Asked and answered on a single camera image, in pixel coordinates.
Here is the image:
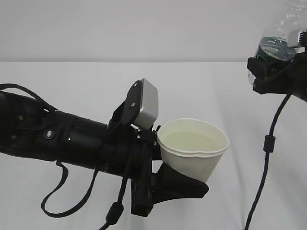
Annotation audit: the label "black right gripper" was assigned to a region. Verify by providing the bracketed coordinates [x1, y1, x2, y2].
[247, 46, 307, 101]

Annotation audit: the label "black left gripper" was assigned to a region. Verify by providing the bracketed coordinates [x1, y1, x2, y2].
[100, 126, 209, 211]

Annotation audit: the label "clear water bottle green label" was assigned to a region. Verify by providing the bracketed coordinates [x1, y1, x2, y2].
[247, 0, 307, 87]

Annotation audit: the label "white paper cup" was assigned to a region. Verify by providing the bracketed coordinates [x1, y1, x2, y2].
[157, 118, 230, 183]

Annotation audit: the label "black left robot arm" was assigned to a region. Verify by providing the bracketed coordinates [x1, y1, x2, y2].
[0, 92, 209, 217]

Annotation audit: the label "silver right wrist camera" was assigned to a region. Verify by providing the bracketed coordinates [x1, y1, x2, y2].
[287, 28, 307, 48]

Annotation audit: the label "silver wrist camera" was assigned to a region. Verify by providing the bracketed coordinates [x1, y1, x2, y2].
[110, 78, 159, 130]
[287, 28, 307, 48]

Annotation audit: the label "black left camera cable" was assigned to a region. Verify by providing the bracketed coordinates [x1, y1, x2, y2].
[97, 134, 135, 230]

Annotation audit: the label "black camera cable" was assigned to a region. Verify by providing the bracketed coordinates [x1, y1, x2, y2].
[243, 92, 293, 230]
[97, 134, 135, 230]

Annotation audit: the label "black right camera cable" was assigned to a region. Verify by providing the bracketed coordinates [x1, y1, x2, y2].
[243, 92, 293, 230]

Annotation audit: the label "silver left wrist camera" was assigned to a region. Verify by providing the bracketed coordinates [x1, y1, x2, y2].
[110, 78, 159, 130]

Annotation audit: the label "black left arm strap cable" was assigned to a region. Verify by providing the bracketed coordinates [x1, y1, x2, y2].
[0, 83, 96, 212]

